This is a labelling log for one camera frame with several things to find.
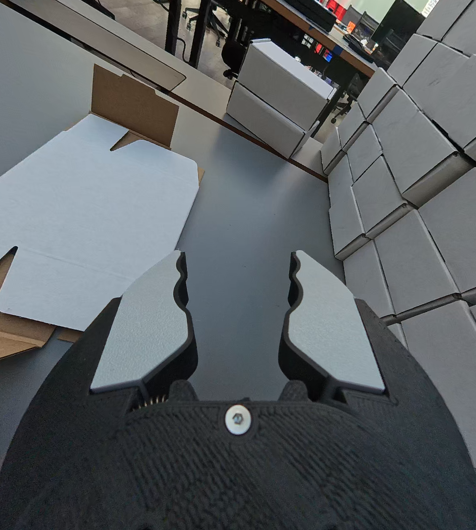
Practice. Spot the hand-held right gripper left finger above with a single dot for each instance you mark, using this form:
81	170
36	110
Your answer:
143	327

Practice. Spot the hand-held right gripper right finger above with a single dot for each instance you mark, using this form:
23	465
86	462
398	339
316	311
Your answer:
333	327

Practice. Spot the white cardboard box brown inside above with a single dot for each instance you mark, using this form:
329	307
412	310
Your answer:
85	215

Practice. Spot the closed white cardboard box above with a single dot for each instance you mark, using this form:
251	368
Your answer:
283	74
263	120

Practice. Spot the stack of white boxes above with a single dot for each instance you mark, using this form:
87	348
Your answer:
420	186

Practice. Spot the wooden-edged desk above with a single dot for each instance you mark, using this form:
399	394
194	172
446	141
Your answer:
345	45

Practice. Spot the small black office chair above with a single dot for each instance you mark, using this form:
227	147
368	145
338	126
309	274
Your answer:
236	58

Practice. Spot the grey side table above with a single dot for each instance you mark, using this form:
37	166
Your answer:
97	37

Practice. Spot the black rectangular case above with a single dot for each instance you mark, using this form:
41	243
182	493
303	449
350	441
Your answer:
310	12

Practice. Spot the black computer monitor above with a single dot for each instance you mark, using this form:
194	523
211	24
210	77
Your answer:
401	18

